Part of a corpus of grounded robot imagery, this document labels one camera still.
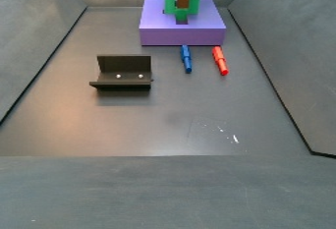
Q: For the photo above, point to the purple base board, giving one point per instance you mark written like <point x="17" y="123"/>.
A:
<point x="161" y="31"/>

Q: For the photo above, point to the blue peg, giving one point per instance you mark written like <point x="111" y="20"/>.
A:
<point x="187" y="58"/>

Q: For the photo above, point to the red peg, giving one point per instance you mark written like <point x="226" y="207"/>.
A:
<point x="219" y="60"/>

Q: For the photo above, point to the green U-shaped block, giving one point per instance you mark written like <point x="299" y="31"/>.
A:
<point x="181" y="14"/>

